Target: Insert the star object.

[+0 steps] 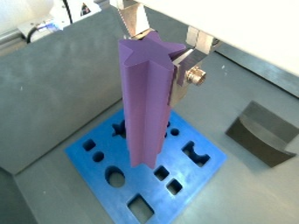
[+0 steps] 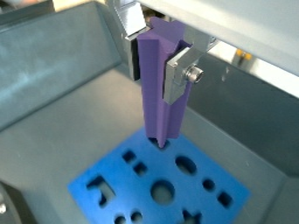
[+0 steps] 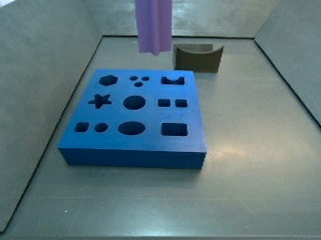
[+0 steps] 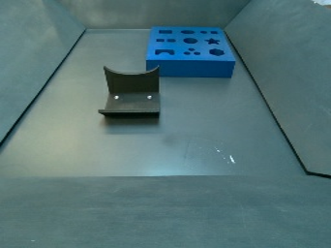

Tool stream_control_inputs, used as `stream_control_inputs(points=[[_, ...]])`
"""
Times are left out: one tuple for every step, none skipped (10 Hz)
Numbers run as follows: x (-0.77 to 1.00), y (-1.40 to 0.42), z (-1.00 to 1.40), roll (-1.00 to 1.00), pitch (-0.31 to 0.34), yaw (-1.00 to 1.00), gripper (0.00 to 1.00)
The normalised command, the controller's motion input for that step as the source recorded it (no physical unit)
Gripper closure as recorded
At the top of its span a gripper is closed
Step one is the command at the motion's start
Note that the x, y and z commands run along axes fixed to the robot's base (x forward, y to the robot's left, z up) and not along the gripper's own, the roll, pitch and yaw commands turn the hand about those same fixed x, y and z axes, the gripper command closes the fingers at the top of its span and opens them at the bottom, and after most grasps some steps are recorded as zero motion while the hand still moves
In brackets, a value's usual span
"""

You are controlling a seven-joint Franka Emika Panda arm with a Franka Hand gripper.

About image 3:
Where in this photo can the purple star-shaped peg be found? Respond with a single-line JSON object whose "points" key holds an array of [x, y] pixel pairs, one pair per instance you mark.
{"points": [[152, 15]]}

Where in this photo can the blue shape-sorter block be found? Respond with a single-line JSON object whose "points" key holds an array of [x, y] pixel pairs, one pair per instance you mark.
{"points": [[136, 120]]}

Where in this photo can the dark olive curved block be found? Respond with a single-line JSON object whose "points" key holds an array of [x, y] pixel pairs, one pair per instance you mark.
{"points": [[197, 57]]}

